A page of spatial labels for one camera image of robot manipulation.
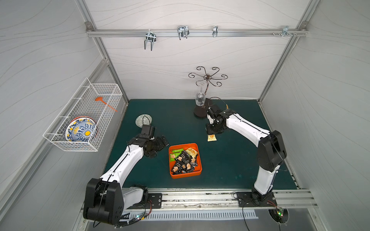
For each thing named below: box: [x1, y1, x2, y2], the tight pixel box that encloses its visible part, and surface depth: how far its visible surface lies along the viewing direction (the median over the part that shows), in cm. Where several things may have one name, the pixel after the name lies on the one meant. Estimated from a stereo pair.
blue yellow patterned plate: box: [65, 116, 99, 142], surface depth 62 cm
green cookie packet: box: [170, 148, 184, 162], surface depth 90 cm
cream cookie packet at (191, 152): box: [185, 147, 198, 159], surface depth 90 cm
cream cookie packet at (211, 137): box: [207, 134, 217, 142], surface depth 88 cm
